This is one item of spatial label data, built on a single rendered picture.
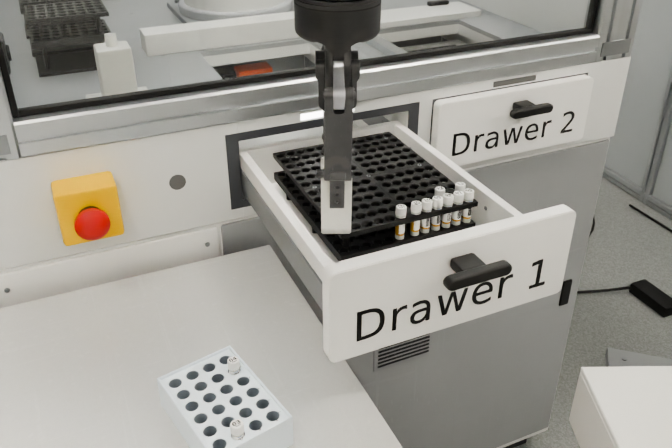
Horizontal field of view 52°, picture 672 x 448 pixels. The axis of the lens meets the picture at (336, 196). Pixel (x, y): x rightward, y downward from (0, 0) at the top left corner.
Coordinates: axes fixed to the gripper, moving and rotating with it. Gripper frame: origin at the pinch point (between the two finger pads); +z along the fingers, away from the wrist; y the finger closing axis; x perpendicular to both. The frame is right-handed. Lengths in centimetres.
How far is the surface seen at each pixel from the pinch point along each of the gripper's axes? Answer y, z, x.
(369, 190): 12.5, 6.5, -4.4
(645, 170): 167, 86, -122
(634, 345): 83, 97, -86
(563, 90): 42, 5, -37
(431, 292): -4.2, 8.9, -9.7
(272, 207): 12.1, 8.5, 7.3
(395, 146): 24.9, 6.6, -8.8
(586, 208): 48, 31, -48
